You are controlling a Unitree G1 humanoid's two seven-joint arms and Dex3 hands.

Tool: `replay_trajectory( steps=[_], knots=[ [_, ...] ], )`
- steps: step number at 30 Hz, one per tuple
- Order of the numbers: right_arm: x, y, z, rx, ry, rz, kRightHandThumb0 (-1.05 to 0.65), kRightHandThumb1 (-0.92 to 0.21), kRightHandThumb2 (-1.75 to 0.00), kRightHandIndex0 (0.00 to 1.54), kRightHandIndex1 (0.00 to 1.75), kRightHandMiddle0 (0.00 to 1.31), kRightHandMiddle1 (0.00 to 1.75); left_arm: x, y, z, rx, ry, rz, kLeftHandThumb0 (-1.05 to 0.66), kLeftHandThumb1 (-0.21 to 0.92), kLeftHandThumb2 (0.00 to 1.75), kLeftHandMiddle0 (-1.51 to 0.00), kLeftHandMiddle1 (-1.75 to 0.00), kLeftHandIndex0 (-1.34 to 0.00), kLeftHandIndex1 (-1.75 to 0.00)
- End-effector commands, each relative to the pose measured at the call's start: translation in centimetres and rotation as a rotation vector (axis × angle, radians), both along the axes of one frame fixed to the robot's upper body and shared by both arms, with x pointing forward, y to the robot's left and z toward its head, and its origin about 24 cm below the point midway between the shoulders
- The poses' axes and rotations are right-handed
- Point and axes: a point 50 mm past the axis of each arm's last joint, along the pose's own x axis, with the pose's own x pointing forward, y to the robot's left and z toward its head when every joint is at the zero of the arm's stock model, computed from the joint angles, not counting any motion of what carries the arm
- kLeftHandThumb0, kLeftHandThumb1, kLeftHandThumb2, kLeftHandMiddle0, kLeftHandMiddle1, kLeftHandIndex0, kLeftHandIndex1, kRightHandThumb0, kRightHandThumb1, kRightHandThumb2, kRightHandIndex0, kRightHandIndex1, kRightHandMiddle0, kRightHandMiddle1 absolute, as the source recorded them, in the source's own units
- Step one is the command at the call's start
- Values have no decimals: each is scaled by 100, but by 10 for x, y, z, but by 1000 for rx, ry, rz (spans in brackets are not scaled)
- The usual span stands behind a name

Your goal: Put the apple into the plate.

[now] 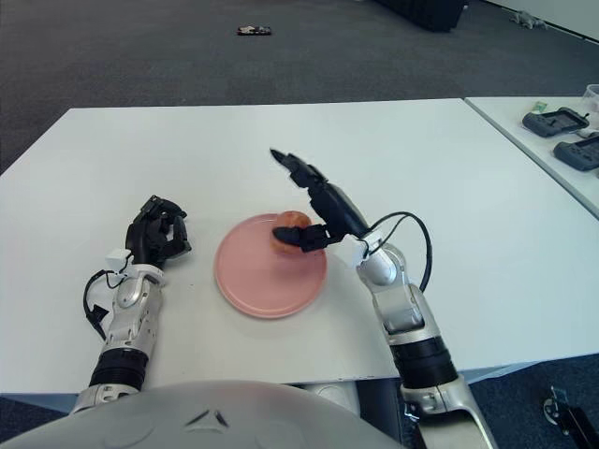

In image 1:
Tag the grey handheld controller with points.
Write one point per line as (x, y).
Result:
(552, 122)
(578, 153)

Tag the clear plastic container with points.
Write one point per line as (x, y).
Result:
(592, 97)

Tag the pink round plate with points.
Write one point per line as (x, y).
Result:
(252, 276)

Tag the grey robot torso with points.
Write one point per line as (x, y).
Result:
(196, 421)

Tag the black caster stand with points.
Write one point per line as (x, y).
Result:
(573, 418)

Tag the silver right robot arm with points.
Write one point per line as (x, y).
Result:
(412, 327)

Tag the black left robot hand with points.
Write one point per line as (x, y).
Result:
(150, 234)

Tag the small black floor object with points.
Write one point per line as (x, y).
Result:
(254, 31)

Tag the grey toy on floor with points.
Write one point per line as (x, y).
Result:
(526, 19)

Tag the small green packet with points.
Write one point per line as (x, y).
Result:
(539, 107)

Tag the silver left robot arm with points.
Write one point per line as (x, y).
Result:
(128, 313)

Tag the white table frame beam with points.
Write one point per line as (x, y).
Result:
(33, 401)
(486, 373)

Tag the red apple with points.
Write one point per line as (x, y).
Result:
(295, 219)

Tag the black furniture block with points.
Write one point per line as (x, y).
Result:
(421, 14)

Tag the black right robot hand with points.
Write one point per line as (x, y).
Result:
(334, 206)

